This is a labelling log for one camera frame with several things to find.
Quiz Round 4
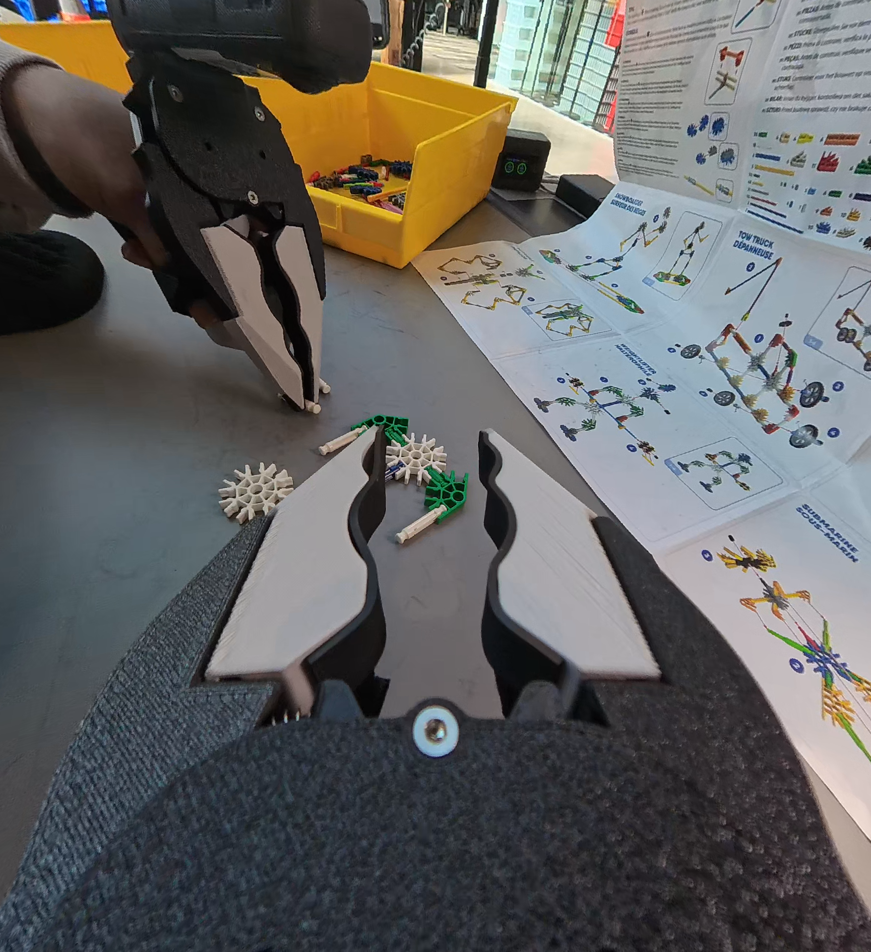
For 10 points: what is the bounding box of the white snowflake toy connector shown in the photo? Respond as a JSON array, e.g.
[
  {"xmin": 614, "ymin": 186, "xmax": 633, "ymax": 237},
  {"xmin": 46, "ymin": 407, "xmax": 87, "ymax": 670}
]
[{"xmin": 218, "ymin": 463, "xmax": 295, "ymax": 520}]

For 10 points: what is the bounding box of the dark cloth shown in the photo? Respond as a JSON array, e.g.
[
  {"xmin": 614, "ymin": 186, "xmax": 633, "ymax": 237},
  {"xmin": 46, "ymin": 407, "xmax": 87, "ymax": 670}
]
[{"xmin": 0, "ymin": 229, "xmax": 107, "ymax": 341}]

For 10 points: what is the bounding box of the black power adapter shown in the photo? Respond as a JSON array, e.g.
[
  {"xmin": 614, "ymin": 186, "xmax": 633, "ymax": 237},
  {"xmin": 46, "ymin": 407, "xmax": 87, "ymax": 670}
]
[{"xmin": 557, "ymin": 173, "xmax": 617, "ymax": 218}]

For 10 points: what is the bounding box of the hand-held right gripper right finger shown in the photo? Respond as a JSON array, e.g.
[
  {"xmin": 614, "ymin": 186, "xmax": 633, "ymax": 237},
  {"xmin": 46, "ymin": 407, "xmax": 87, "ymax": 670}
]
[{"xmin": 478, "ymin": 428, "xmax": 663, "ymax": 721}]

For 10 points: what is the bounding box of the pile of colourful toy pieces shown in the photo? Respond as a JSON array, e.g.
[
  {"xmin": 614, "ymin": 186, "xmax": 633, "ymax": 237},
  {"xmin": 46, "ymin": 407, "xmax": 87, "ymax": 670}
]
[{"xmin": 308, "ymin": 152, "xmax": 414, "ymax": 217}]

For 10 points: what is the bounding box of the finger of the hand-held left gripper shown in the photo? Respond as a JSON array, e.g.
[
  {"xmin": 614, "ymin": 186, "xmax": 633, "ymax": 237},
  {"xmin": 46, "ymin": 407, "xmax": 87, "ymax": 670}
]
[
  {"xmin": 272, "ymin": 223, "xmax": 326, "ymax": 406},
  {"xmin": 199, "ymin": 217, "xmax": 311, "ymax": 412}
]

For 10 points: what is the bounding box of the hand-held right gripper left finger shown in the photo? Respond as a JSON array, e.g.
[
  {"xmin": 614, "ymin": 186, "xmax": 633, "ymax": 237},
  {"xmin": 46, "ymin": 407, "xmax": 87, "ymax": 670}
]
[{"xmin": 203, "ymin": 426, "xmax": 388, "ymax": 718}]

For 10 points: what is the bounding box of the black device with green display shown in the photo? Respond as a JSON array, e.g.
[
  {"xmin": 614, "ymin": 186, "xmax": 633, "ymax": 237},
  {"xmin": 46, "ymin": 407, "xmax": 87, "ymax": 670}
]
[{"xmin": 491, "ymin": 128, "xmax": 553, "ymax": 193}]

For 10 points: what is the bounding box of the folded paper instruction sheet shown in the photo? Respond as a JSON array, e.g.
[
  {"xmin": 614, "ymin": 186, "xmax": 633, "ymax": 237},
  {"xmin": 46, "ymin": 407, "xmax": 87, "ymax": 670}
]
[{"xmin": 412, "ymin": 0, "xmax": 871, "ymax": 871}]

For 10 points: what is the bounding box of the person's left hand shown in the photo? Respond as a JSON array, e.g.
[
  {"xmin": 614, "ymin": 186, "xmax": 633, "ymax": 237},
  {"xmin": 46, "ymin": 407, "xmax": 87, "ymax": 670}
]
[{"xmin": 5, "ymin": 68, "xmax": 222, "ymax": 330}]

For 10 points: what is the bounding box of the green white toy connector assembly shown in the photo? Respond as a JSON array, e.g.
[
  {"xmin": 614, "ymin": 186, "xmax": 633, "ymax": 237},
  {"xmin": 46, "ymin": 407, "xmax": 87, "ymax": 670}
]
[{"xmin": 318, "ymin": 414, "xmax": 471, "ymax": 544}]

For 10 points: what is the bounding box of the short white toy rod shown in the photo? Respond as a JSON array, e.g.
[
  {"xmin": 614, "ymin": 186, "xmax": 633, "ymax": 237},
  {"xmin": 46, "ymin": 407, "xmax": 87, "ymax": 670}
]
[{"xmin": 278, "ymin": 378, "xmax": 332, "ymax": 416}]

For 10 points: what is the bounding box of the yellow plastic bin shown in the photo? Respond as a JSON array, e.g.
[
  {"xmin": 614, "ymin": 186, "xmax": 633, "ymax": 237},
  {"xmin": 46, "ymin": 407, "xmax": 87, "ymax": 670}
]
[{"xmin": 0, "ymin": 21, "xmax": 520, "ymax": 270}]

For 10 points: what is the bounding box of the grey desk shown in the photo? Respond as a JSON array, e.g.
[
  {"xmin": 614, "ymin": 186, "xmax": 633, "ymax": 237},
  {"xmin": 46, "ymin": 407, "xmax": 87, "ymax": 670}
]
[{"xmin": 0, "ymin": 189, "xmax": 871, "ymax": 952}]

